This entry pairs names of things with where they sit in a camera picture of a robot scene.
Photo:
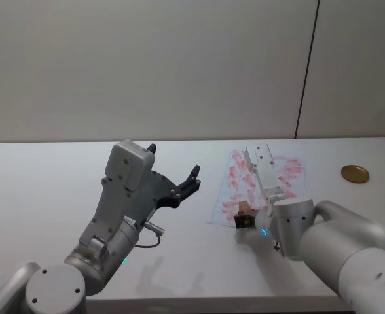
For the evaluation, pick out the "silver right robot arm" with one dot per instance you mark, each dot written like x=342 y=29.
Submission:
x=343 y=248

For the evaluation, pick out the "round gold metal lid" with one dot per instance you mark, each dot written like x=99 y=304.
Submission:
x=355 y=173

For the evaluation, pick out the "small brown block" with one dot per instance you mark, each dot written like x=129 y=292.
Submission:
x=244 y=208

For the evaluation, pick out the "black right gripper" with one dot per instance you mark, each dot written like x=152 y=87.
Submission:
x=245 y=221

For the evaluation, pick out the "white paper with red marks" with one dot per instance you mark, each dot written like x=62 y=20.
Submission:
x=238 y=183

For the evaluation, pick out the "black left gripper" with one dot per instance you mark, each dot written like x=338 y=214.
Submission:
x=159 y=189

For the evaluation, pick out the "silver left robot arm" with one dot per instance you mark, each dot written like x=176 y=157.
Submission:
x=114 y=202

